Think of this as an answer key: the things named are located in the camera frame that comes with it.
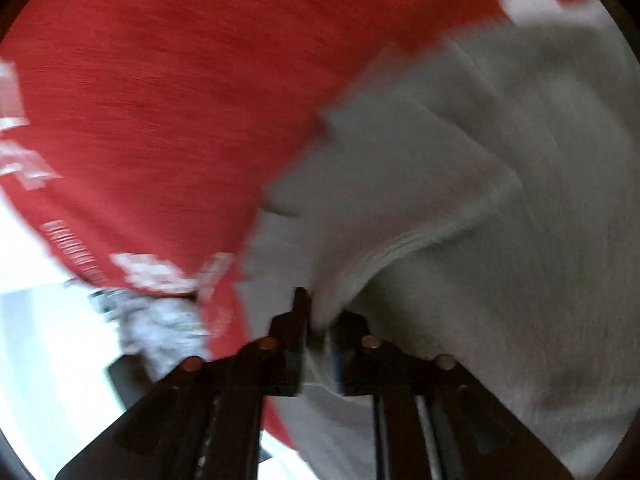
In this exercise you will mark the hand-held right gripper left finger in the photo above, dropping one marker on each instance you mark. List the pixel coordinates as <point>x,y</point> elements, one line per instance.
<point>286,345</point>

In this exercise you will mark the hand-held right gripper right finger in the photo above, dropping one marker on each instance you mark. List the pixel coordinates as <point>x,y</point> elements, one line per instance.
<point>352,355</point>

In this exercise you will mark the grey small cloth garment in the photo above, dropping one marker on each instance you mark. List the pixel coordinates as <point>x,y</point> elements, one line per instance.
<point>450,185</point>

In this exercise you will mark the pale crumpled cloth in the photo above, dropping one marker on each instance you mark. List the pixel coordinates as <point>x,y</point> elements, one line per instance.
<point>162,327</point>

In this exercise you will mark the red printed sofa cover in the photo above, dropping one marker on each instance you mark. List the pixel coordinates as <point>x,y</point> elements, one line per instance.
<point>175,85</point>

